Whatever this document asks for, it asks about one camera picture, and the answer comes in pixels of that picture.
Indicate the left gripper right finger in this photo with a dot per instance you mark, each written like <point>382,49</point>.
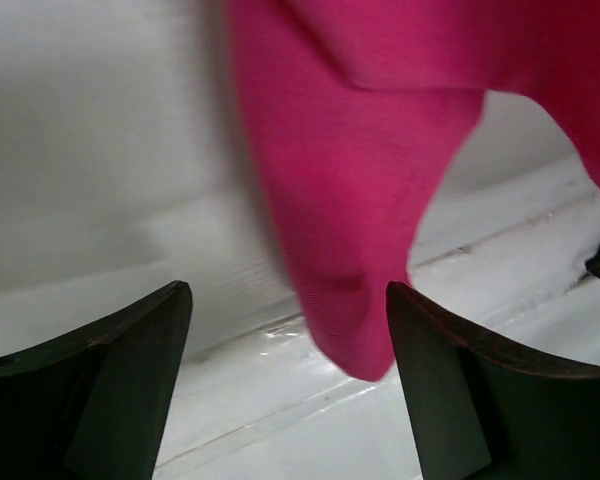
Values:
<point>483,406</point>

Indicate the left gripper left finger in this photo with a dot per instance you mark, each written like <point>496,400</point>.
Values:
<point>93,403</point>

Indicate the pink trousers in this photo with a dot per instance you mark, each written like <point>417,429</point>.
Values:
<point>354,111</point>

